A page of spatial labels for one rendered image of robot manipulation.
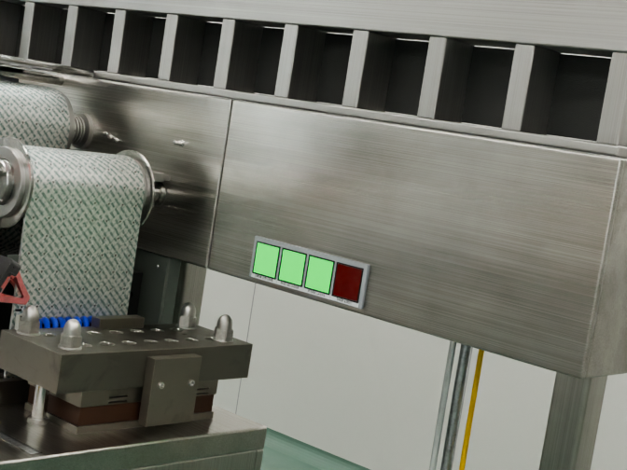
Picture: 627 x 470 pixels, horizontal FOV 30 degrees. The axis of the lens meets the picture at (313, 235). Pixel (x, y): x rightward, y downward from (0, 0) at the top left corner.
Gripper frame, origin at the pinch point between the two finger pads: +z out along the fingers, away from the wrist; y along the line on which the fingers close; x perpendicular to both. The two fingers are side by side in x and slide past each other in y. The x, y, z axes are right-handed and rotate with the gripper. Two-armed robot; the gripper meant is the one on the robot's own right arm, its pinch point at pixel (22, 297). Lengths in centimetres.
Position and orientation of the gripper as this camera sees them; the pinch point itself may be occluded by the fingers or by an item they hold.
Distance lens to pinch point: 195.1
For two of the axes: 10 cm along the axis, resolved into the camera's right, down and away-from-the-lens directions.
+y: 7.3, 1.8, -6.6
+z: 5.0, 5.1, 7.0
